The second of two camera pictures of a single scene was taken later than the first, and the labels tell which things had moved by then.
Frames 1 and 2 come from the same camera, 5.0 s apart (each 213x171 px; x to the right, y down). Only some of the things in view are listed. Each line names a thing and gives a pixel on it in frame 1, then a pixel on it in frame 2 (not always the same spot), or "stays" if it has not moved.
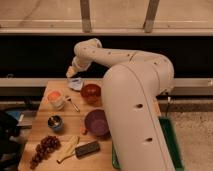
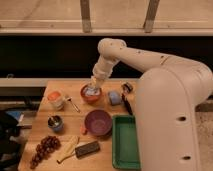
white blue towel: [76, 83] -> [95, 91]
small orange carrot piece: [82, 129] stays
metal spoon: [70, 100] stays
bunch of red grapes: [46, 146] stays
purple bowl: [97, 123] stays
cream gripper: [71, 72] -> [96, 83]
